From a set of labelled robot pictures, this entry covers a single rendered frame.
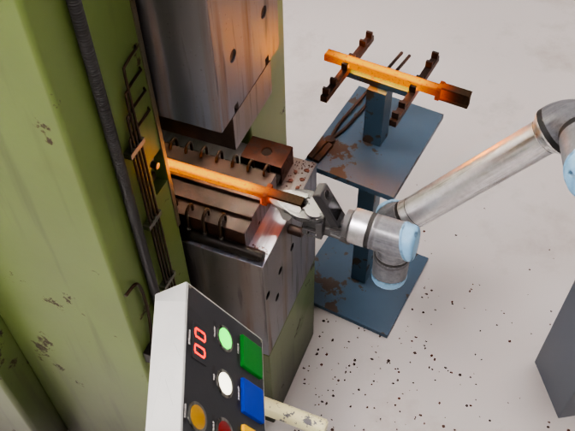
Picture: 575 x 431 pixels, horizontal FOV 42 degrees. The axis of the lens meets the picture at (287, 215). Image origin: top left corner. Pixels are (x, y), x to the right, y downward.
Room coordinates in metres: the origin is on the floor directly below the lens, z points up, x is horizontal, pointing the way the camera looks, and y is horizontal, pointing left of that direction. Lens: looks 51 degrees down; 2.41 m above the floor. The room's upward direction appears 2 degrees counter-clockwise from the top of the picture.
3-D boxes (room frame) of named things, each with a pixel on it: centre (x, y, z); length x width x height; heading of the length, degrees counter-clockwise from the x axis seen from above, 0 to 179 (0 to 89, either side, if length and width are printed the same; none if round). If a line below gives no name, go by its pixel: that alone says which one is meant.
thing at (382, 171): (1.66, -0.28, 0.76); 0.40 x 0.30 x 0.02; 150
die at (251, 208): (1.30, 0.26, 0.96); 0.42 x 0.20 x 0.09; 67
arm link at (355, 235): (1.14, -0.18, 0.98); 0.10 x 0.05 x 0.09; 157
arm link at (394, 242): (1.11, -0.25, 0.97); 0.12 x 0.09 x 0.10; 67
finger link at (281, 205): (1.20, 0.01, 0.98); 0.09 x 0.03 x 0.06; 70
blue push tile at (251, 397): (0.67, 0.09, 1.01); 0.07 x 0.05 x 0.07; 2
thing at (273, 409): (0.86, 0.12, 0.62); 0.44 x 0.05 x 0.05; 67
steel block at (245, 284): (1.35, 0.25, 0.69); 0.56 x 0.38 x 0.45; 67
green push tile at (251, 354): (0.77, 0.09, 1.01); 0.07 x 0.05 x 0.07; 2
